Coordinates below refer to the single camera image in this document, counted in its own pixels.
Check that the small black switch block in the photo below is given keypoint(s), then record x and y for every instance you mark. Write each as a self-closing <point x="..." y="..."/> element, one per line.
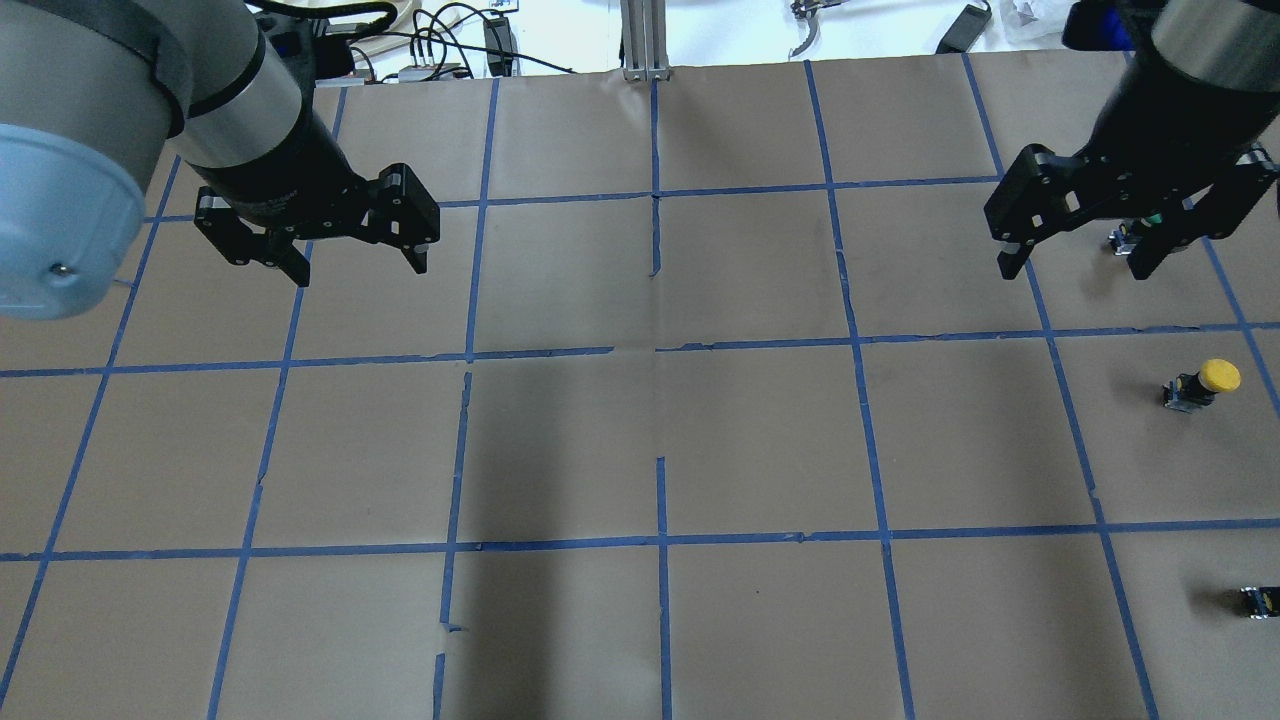
<point x="1260" y="601"/>

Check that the aluminium frame post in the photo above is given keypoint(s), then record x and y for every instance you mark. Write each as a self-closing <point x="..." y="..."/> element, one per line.
<point x="644" y="41"/>

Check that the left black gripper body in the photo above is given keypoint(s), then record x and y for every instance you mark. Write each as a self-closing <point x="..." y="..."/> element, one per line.
<point x="290" y="172"/>

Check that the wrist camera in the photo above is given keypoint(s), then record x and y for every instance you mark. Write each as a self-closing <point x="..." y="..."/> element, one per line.
<point x="309" y="50"/>
<point x="1094" y="26"/>

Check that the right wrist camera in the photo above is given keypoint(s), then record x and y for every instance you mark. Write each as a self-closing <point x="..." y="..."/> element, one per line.
<point x="1094" y="26"/>

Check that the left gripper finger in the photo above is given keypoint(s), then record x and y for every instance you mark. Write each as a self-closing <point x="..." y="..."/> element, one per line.
<point x="239" y="244"/>
<point x="407" y="217"/>

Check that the yellow push button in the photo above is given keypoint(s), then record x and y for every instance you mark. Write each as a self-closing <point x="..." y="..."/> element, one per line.
<point x="1194" y="391"/>

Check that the black power adapter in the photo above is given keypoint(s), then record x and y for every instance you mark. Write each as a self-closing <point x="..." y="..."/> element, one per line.
<point x="966" y="29"/>

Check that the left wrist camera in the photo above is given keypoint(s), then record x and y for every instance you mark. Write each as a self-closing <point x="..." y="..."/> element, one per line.
<point x="309" y="50"/>

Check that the green push button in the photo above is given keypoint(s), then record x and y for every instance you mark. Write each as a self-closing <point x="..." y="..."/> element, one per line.
<point x="1128" y="235"/>

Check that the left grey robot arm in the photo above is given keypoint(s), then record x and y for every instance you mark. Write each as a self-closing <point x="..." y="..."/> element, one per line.
<point x="93" y="91"/>

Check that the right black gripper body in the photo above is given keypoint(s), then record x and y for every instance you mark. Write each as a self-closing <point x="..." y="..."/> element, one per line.
<point x="1150" y="125"/>

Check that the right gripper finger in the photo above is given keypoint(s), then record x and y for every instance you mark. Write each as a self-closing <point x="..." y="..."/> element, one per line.
<point x="1225" y="204"/>
<point x="1041" y="194"/>

